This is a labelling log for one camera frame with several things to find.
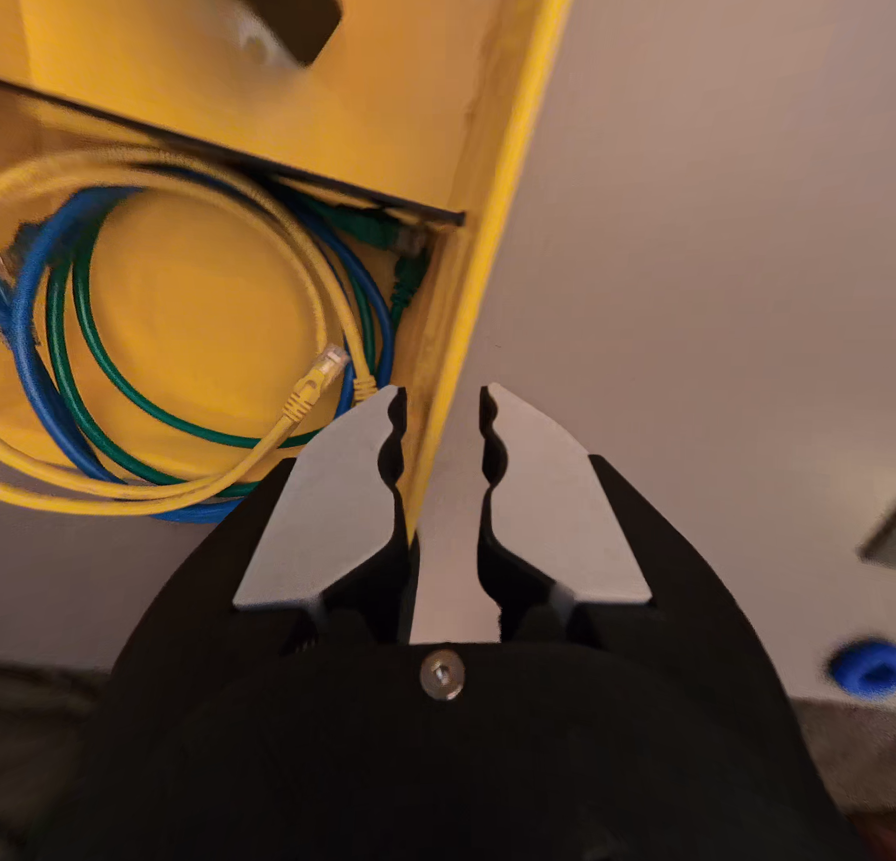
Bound blue foam ring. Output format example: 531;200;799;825
826;638;896;699

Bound green ethernet cable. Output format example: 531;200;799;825
45;196;432;499

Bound blue ethernet cable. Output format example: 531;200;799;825
0;185;397;526

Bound yellow ethernet cable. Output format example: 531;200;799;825
0;148;380;519

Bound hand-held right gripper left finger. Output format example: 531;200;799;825
232;385;413;610

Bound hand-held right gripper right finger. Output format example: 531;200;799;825
478;382;653;606

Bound yellow plastic bin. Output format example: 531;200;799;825
0;0;583;547

